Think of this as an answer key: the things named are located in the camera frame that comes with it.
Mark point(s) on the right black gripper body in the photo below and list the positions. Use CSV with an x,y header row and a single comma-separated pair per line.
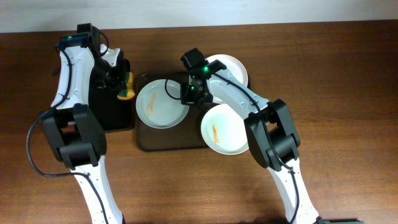
x,y
193,96

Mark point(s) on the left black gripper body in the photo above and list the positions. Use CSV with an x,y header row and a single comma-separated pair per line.
x,y
116,82

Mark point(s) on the yellow green sponge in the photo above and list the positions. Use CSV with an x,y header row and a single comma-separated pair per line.
x,y
127,93

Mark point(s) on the grey plate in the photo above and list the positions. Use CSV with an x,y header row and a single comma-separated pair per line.
x,y
156,109

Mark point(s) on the pale green plate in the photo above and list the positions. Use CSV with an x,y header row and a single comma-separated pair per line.
x,y
223,131

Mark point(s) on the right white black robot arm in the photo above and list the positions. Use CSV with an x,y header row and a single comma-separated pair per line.
x,y
273,139

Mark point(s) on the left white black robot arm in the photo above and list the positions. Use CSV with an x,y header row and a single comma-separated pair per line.
x,y
75,136

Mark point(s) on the small black tray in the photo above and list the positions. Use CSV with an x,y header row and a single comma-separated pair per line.
x,y
112,114

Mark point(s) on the large brown tray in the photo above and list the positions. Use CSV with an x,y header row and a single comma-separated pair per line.
x,y
185,135

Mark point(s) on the white plate with orange stain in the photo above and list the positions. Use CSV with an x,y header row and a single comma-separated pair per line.
x,y
233,65

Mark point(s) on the dark base plate corner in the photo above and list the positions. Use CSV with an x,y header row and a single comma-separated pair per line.
x,y
340,222

